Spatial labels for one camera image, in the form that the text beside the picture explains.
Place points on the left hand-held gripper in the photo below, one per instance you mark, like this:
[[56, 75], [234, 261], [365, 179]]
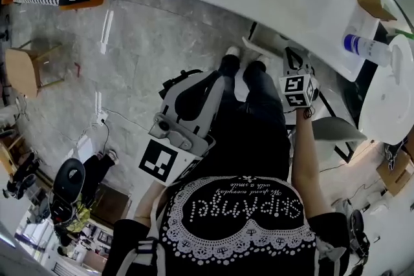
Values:
[[158, 160]]

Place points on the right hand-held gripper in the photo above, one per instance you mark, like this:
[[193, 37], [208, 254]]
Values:
[[296, 90]]

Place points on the white vanity drawer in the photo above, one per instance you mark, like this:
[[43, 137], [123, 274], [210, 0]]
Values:
[[258, 45]]

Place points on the person's left forearm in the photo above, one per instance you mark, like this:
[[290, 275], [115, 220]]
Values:
[[148, 203]]

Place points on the person's right white shoe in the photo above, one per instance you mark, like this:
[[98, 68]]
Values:
[[262, 59]]

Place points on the person's white shoe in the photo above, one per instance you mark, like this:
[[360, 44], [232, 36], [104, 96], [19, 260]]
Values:
[[262, 59], [233, 51]]

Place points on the person's blue jeans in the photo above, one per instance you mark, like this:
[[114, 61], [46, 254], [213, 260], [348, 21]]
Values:
[[262, 97]]

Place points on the person's left white shoe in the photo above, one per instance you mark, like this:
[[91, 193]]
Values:
[[233, 51]]

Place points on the person's black printed shirt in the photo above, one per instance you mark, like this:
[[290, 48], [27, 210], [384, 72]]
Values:
[[246, 152]]

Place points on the white blue-label spray bottle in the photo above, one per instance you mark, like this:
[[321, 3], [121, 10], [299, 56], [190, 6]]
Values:
[[368, 48]]

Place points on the grey chair with black legs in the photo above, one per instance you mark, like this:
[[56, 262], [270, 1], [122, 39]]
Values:
[[336, 131]]

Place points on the white power strip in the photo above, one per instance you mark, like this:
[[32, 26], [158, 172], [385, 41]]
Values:
[[102, 117]]

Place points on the green bottle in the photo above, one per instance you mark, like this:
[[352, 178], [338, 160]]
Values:
[[404, 31]]

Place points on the black office chair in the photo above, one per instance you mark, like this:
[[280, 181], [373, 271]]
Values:
[[68, 177]]

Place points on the cardboard box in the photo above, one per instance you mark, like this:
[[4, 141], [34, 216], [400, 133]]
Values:
[[396, 174]]

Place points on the yellow checked cloth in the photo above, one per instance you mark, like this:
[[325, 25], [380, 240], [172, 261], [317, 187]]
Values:
[[81, 216]]

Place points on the wooden stool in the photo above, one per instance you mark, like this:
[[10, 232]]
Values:
[[21, 74]]

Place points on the red angle bracket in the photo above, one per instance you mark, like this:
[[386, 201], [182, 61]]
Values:
[[77, 69]]

